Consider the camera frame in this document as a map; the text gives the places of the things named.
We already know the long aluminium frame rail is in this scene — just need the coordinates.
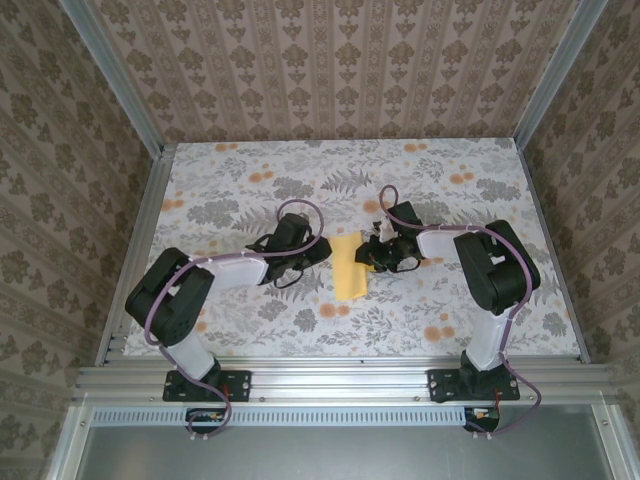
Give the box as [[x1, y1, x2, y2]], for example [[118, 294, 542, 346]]
[[73, 363, 620, 403]]

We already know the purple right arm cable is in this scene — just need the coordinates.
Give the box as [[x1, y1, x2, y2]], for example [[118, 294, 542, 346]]
[[379, 184, 546, 441]]

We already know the floral patterned table cover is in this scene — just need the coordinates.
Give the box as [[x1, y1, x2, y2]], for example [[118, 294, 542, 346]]
[[122, 141, 585, 359]]

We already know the aluminium side rail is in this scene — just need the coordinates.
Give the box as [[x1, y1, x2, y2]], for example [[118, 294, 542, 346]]
[[514, 139, 592, 365], [94, 144, 176, 366]]

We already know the aluminium panel frame bar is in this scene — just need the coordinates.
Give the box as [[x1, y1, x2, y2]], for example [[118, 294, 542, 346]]
[[47, 404, 94, 480], [592, 403, 640, 480]]

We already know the aluminium frame post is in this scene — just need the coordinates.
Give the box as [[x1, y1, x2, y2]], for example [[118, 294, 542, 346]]
[[59, 0, 174, 157], [512, 0, 609, 146]]

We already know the yellow cloth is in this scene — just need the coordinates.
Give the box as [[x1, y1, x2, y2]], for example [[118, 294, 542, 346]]
[[327, 233, 370, 302]]

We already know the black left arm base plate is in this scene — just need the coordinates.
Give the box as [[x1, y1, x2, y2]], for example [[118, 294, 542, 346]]
[[162, 368, 253, 403]]

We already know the black connector board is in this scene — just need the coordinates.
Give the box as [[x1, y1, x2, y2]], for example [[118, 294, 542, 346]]
[[185, 407, 232, 432], [463, 405, 502, 432]]

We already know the slotted grey cable duct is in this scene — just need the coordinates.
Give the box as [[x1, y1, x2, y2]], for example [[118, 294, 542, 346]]
[[92, 407, 615, 427]]

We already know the thin black left gripper cable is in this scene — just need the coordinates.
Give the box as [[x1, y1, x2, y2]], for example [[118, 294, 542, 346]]
[[247, 234, 307, 291]]

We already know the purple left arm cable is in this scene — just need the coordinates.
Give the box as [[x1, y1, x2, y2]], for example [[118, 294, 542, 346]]
[[143, 199, 325, 442]]

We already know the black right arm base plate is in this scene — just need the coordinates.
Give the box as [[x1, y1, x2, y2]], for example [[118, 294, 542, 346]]
[[428, 367, 521, 404]]

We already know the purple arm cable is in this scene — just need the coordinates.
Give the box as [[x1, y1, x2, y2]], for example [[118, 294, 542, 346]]
[[143, 199, 325, 442], [379, 184, 546, 441]]

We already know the grey metal sheet panel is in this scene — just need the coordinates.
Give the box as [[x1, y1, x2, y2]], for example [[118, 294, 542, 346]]
[[79, 423, 604, 480]]

